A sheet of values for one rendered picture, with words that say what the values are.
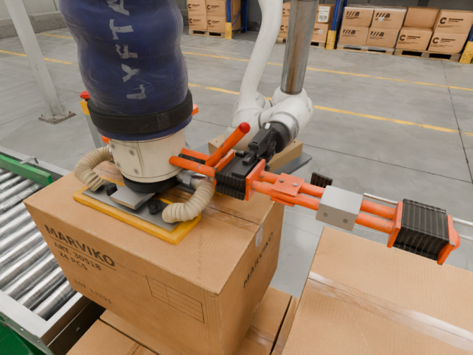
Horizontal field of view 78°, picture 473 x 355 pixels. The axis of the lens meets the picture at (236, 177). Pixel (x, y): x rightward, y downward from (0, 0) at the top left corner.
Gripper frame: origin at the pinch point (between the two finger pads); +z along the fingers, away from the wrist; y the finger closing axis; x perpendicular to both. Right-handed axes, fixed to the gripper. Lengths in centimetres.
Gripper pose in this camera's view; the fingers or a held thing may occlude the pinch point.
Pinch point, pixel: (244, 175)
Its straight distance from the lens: 63.3
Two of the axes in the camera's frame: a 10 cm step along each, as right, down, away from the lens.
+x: -9.0, -2.6, 3.6
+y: 0.0, 8.1, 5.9
